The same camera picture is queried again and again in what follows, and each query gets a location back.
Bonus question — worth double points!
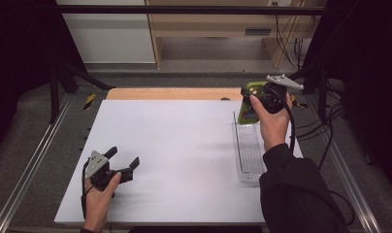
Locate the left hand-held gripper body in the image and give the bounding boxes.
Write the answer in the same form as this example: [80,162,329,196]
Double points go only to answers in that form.
[85,150,135,192]

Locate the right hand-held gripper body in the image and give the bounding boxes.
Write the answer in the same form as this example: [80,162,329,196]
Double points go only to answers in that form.
[257,74,305,115]

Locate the green phone case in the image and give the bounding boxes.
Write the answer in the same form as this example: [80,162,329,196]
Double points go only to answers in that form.
[237,81,269,126]

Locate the clear plastic tray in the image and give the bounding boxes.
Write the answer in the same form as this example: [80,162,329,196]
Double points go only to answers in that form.
[232,109,297,186]

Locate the person's right hand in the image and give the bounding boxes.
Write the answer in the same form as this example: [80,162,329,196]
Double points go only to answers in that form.
[249,91,295,152]

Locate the person's left hand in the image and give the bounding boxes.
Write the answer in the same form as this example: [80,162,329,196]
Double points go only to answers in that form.
[82,171,122,231]

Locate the yellow black striped tape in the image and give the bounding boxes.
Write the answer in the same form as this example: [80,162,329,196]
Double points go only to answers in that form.
[290,94,309,110]

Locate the black metal stand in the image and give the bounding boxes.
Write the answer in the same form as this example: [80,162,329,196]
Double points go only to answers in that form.
[49,61,115,124]
[289,59,331,122]

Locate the wooden desk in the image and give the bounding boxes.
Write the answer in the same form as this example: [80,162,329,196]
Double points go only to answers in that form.
[145,0,328,70]

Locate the white power socket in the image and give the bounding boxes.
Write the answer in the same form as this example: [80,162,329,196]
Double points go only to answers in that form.
[267,0,294,8]

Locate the black curtain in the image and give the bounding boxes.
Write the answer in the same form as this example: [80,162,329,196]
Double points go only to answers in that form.
[305,0,392,188]
[0,0,88,156]

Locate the white cabinet panel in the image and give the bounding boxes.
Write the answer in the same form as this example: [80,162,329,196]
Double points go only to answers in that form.
[56,0,157,65]

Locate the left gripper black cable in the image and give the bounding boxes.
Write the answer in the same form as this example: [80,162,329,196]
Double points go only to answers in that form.
[81,159,95,221]

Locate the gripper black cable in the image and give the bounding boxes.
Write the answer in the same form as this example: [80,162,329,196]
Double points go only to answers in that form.
[81,159,95,221]
[275,86,297,154]

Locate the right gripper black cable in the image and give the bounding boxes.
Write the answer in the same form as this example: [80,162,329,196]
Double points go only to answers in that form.
[275,86,297,154]

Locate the coiled black cable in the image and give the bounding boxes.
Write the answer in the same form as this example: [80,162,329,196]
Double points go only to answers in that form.
[293,36,309,64]

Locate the yellow-handled tool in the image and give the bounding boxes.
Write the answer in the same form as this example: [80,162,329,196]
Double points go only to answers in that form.
[82,92,97,111]

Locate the bundle of black floor cables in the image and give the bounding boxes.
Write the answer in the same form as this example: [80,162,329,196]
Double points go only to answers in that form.
[295,81,347,171]

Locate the dark grey desk handle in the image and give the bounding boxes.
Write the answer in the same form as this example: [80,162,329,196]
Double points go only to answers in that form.
[245,27,273,36]

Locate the black hanging cables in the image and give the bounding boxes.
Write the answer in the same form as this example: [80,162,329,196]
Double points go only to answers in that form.
[274,2,304,70]

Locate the aluminium floor rail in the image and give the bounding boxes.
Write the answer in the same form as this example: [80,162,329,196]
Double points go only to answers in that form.
[0,93,74,233]
[307,96,382,233]

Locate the black horizontal frame bar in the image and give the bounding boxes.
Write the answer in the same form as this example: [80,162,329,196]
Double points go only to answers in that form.
[52,4,328,16]

